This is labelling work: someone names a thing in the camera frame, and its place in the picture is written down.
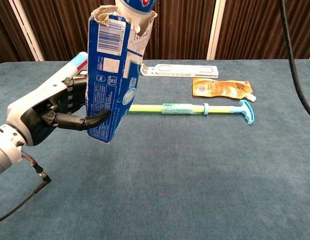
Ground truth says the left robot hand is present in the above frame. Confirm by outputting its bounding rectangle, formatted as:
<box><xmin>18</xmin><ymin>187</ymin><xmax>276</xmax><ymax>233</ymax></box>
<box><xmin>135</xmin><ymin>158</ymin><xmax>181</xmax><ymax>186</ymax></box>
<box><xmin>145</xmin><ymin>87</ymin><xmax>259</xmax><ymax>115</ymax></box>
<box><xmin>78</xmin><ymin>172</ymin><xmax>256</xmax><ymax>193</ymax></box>
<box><xmin>6</xmin><ymin>77</ymin><xmax>112</xmax><ymax>147</ymax></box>

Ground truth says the blue white toothpaste box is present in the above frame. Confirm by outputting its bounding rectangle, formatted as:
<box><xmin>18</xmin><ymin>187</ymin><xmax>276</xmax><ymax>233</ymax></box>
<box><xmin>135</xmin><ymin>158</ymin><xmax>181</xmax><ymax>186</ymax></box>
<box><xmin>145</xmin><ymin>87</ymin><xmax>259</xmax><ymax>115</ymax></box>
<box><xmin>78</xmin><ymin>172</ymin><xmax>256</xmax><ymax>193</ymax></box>
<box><xmin>85</xmin><ymin>4</ymin><xmax>158</xmax><ymax>145</ymax></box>

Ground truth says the blue white toothpaste tube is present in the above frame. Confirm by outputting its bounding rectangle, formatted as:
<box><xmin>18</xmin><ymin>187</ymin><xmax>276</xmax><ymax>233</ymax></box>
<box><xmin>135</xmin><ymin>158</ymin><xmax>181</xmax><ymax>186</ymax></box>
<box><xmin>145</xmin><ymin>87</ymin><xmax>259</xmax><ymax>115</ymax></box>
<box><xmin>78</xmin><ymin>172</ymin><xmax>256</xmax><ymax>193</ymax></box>
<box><xmin>115</xmin><ymin>0</ymin><xmax>158</xmax><ymax>26</ymax></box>

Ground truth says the white roll with blue label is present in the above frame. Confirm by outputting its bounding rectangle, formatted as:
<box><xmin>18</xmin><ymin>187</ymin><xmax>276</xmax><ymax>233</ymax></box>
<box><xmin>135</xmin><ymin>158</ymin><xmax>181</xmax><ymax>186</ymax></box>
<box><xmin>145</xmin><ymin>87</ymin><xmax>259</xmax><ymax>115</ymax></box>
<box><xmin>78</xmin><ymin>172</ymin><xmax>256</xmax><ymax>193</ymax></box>
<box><xmin>63</xmin><ymin>51</ymin><xmax>89</xmax><ymax>81</ymax></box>

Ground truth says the green blue water squirter toy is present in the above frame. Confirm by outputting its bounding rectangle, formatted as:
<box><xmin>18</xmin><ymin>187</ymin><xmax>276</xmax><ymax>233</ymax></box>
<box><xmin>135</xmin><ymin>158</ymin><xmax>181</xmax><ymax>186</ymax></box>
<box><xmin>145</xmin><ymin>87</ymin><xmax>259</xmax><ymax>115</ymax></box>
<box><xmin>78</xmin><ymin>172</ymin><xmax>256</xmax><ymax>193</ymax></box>
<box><xmin>128</xmin><ymin>99</ymin><xmax>255</xmax><ymax>125</ymax></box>

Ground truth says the blue felt table cover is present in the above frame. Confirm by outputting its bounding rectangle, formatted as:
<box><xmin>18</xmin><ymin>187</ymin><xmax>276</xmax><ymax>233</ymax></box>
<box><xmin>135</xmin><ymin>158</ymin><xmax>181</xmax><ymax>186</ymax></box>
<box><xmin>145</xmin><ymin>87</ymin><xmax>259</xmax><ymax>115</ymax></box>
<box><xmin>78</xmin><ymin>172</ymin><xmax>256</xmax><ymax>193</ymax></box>
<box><xmin>0</xmin><ymin>58</ymin><xmax>310</xmax><ymax>240</ymax></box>

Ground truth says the white folding stand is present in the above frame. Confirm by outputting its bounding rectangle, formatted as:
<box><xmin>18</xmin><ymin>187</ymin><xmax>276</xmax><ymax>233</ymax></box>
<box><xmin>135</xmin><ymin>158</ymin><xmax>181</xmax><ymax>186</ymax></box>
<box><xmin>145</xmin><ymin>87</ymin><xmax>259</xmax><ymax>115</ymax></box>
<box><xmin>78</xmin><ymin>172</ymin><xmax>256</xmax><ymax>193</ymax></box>
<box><xmin>140</xmin><ymin>63</ymin><xmax>219</xmax><ymax>79</ymax></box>

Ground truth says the dark brown pleated curtain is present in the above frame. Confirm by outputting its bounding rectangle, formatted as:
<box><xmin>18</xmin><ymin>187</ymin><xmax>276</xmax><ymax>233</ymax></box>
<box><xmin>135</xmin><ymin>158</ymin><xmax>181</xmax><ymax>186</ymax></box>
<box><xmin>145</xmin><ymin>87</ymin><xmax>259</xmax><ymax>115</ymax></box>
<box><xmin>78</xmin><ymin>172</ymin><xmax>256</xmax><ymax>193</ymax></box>
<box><xmin>0</xmin><ymin>0</ymin><xmax>310</xmax><ymax>66</ymax></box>

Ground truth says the orange spout pouch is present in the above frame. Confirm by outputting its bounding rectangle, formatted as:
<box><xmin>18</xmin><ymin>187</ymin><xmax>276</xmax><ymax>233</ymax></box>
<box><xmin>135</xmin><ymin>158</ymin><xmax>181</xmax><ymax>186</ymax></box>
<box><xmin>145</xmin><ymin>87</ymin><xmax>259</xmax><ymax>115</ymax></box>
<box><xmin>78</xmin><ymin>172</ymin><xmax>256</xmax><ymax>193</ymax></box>
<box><xmin>192</xmin><ymin>77</ymin><xmax>257</xmax><ymax>102</ymax></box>

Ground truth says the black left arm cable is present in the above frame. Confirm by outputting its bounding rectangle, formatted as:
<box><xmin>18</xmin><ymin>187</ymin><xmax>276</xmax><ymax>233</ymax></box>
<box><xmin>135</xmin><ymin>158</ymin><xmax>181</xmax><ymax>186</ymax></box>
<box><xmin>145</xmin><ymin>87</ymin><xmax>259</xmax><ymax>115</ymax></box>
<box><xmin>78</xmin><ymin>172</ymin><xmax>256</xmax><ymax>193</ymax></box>
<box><xmin>0</xmin><ymin>153</ymin><xmax>52</xmax><ymax>225</ymax></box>

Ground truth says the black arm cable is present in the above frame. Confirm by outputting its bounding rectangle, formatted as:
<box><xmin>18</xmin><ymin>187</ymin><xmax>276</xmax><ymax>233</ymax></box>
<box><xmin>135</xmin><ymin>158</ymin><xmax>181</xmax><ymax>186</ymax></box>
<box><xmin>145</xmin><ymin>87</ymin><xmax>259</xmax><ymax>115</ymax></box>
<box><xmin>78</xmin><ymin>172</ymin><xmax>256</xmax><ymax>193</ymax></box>
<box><xmin>0</xmin><ymin>153</ymin><xmax>52</xmax><ymax>225</ymax></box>
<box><xmin>278</xmin><ymin>0</ymin><xmax>310</xmax><ymax>120</ymax></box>

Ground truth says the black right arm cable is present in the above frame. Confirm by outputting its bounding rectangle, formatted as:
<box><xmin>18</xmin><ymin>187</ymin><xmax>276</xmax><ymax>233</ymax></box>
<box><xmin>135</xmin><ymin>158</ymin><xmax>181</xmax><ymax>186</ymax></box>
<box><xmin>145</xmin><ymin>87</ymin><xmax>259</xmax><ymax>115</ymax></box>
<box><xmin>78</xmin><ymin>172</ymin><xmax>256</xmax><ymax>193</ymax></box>
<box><xmin>278</xmin><ymin>0</ymin><xmax>310</xmax><ymax>120</ymax></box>

